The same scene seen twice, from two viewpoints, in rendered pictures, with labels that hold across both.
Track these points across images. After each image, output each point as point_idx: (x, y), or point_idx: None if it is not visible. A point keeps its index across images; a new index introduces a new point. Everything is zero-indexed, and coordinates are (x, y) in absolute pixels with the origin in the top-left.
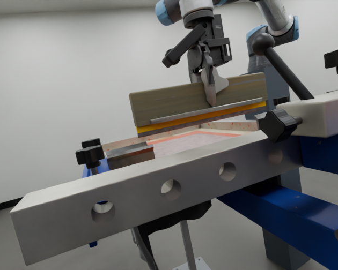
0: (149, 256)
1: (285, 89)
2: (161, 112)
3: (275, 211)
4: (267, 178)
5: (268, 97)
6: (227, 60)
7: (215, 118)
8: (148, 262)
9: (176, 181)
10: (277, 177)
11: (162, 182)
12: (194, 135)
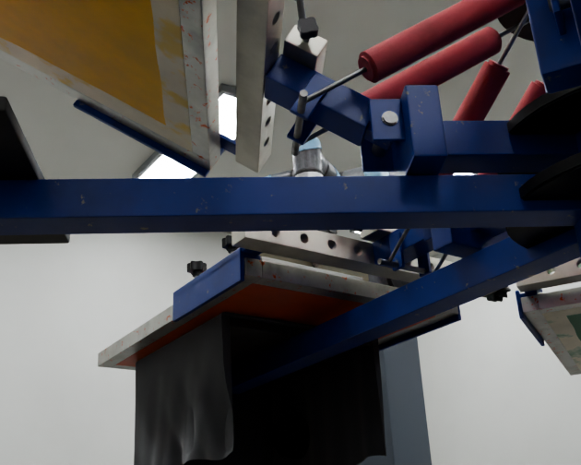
0: (221, 421)
1: (412, 354)
2: (268, 256)
3: (360, 311)
4: (352, 259)
5: (385, 356)
6: (332, 232)
7: None
8: (217, 433)
9: (305, 240)
10: (377, 382)
11: (301, 232)
12: None
